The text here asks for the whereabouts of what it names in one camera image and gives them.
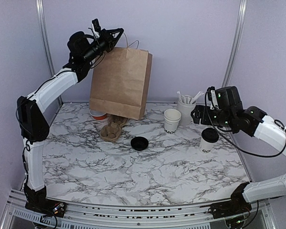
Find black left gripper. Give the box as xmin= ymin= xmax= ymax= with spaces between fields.
xmin=82 ymin=28 xmax=123 ymax=62

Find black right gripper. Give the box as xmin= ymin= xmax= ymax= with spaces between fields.
xmin=191 ymin=104 xmax=234 ymax=129

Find black plastic cup lid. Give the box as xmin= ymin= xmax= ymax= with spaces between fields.
xmin=131 ymin=136 xmax=149 ymax=151
xmin=201 ymin=127 xmax=219 ymax=143

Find brown paper bag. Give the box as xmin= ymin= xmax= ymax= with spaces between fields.
xmin=89 ymin=47 xmax=153 ymax=120

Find brown pulp cup carrier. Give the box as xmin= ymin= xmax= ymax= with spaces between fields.
xmin=100 ymin=115 xmax=128 ymax=143

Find white paper coffee cup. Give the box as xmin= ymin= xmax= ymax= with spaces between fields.
xmin=199 ymin=138 xmax=215 ymax=154

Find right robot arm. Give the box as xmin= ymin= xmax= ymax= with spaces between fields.
xmin=191 ymin=86 xmax=286 ymax=214

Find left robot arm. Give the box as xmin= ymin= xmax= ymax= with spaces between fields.
xmin=16 ymin=26 xmax=124 ymax=217

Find white ribbed straw holder cup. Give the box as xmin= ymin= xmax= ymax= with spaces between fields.
xmin=177 ymin=100 xmax=196 ymax=126

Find white wrapped straws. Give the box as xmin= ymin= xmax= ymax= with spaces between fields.
xmin=176 ymin=91 xmax=204 ymax=104

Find stack of white paper cups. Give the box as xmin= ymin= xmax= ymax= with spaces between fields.
xmin=164 ymin=109 xmax=181 ymax=135

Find orange and white bowl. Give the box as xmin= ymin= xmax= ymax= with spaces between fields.
xmin=89 ymin=110 xmax=107 ymax=120

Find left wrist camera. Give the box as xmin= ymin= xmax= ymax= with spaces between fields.
xmin=90 ymin=19 xmax=101 ymax=39

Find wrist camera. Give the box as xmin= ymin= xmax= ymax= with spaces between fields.
xmin=207 ymin=86 xmax=218 ymax=110
xmin=90 ymin=19 xmax=101 ymax=39

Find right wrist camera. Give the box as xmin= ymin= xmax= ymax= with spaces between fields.
xmin=207 ymin=86 xmax=218 ymax=110

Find left aluminium frame post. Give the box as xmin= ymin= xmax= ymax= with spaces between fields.
xmin=35 ymin=0 xmax=63 ymax=105

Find aluminium frame post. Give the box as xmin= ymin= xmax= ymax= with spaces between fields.
xmin=35 ymin=0 xmax=63 ymax=105
xmin=221 ymin=0 xmax=248 ymax=88

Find right aluminium frame post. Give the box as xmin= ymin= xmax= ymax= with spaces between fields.
xmin=221 ymin=0 xmax=248 ymax=88

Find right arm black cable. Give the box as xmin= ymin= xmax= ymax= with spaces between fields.
xmin=204 ymin=92 xmax=286 ymax=158

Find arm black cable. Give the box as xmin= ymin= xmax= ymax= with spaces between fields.
xmin=15 ymin=33 xmax=105 ymax=177
xmin=204 ymin=92 xmax=286 ymax=158

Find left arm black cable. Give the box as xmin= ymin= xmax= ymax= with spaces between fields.
xmin=15 ymin=33 xmax=105 ymax=177

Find front aluminium rail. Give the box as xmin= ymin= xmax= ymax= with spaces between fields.
xmin=0 ymin=190 xmax=277 ymax=229

